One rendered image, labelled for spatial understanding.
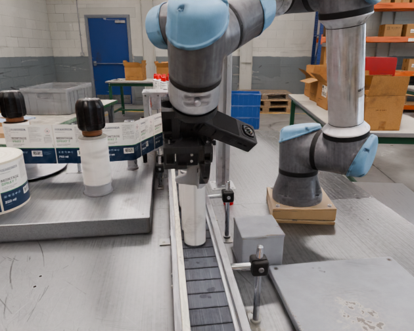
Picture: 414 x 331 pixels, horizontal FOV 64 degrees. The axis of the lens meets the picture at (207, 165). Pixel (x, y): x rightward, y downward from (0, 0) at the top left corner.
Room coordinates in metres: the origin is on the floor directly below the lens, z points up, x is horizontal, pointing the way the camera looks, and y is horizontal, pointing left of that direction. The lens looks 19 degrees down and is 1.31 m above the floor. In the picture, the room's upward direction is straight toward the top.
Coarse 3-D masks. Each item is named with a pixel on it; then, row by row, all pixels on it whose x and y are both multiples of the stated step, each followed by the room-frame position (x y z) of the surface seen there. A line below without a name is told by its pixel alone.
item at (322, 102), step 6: (324, 72) 3.51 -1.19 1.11; (318, 78) 3.40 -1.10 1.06; (324, 78) 3.51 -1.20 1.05; (318, 84) 3.50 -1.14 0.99; (324, 84) 3.32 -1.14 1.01; (318, 90) 3.48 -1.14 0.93; (324, 90) 3.30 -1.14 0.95; (318, 96) 3.47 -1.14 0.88; (324, 96) 3.28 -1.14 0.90; (318, 102) 3.44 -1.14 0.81; (324, 102) 3.26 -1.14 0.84; (324, 108) 3.23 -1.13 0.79
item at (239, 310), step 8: (208, 200) 0.75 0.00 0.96; (208, 208) 0.70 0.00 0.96; (208, 216) 0.68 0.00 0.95; (216, 224) 0.63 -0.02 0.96; (216, 232) 0.59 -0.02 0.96; (216, 240) 0.57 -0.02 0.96; (224, 248) 0.54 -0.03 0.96; (224, 256) 0.51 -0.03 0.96; (224, 264) 0.49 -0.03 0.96; (224, 272) 0.48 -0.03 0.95; (232, 272) 0.47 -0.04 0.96; (232, 280) 0.44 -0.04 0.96; (232, 288) 0.43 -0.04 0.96; (232, 296) 0.41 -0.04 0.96; (240, 296) 0.41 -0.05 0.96; (240, 304) 0.39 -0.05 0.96; (240, 312) 0.38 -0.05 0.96; (240, 320) 0.36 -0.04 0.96; (240, 328) 0.36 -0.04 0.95; (248, 328) 0.35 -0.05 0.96
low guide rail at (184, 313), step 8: (176, 192) 0.90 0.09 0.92; (176, 200) 0.85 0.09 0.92; (176, 208) 0.80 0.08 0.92; (176, 216) 0.75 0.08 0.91; (176, 224) 0.71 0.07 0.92; (176, 232) 0.67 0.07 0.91; (176, 240) 0.64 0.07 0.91; (184, 272) 0.53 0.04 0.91; (184, 280) 0.51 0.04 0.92; (184, 288) 0.48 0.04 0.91; (184, 296) 0.46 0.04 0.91; (184, 304) 0.45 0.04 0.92; (184, 312) 0.43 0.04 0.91; (184, 320) 0.41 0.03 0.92; (184, 328) 0.39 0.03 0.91
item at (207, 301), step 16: (176, 176) 1.13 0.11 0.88; (208, 240) 0.70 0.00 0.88; (192, 256) 0.63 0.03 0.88; (208, 256) 0.63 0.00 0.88; (192, 272) 0.58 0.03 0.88; (208, 272) 0.58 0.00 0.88; (192, 288) 0.53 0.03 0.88; (208, 288) 0.53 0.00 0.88; (192, 304) 0.49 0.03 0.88; (208, 304) 0.49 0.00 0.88; (224, 304) 0.49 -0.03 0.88; (192, 320) 0.45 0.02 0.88; (208, 320) 0.45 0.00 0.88; (224, 320) 0.45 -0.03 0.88
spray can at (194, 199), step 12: (192, 192) 0.67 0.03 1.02; (204, 192) 0.68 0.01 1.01; (192, 204) 0.67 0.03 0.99; (204, 204) 0.68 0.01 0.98; (192, 216) 0.67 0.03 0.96; (204, 216) 0.68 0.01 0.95; (192, 228) 0.67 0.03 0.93; (204, 228) 0.68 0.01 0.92; (192, 240) 0.67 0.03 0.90; (204, 240) 0.68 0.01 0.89
